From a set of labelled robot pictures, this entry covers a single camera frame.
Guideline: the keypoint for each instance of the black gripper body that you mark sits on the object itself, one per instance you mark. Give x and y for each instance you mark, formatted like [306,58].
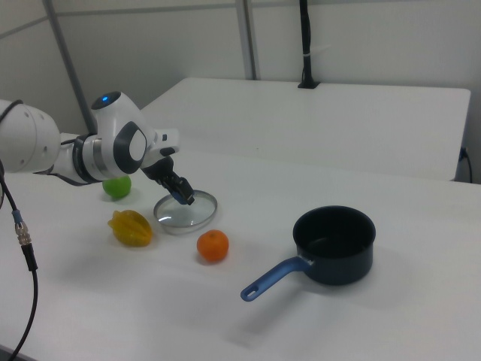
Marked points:
[159,171]

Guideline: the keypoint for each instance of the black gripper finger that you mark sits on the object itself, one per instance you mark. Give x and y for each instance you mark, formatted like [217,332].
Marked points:
[186,192]
[169,187]

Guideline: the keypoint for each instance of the glass lid with blue knob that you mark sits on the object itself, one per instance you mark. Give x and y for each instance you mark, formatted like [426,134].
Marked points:
[197,215]

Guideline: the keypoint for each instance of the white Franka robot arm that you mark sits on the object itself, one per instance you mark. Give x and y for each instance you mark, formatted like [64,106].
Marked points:
[30,135]

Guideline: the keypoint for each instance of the green apple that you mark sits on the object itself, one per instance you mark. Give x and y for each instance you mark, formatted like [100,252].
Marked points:
[117,188]

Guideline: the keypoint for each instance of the yellow starfruit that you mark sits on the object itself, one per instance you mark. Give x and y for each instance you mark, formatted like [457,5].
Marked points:
[131,229]

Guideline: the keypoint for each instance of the orange mandarin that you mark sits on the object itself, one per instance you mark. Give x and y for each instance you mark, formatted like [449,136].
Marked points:
[213,246]

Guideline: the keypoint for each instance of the white side table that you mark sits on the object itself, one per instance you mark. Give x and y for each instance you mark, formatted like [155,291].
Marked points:
[300,120]

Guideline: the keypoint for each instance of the dark blue saucepan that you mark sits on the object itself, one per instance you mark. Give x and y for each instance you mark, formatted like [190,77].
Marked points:
[338,265]

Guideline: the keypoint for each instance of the black camera pole with clamp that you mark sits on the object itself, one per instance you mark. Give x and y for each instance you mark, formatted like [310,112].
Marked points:
[306,37]

